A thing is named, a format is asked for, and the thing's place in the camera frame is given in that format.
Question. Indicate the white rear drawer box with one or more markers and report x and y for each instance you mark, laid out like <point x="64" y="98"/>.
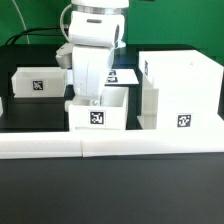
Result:
<point x="39" y="82"/>

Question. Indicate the white drawer cabinet frame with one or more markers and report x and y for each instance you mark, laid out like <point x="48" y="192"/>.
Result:
<point x="180" y="89"/>

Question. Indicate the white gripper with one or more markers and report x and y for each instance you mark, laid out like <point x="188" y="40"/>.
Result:
<point x="89" y="52"/>

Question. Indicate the white L-shaped fence wall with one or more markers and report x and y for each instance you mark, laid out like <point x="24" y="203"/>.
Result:
<point x="205" y="137"/>

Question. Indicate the white marker sheet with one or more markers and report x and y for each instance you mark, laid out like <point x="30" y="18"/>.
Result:
<point x="118" y="77"/>

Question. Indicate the white front drawer box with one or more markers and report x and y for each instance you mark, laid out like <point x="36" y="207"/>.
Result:
<point x="111" y="114"/>

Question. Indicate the white drawer box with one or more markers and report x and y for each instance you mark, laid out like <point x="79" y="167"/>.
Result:
<point x="111" y="114"/>
<point x="39" y="82"/>

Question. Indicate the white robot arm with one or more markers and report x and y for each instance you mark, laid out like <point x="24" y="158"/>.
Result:
<point x="108" y="7"/>

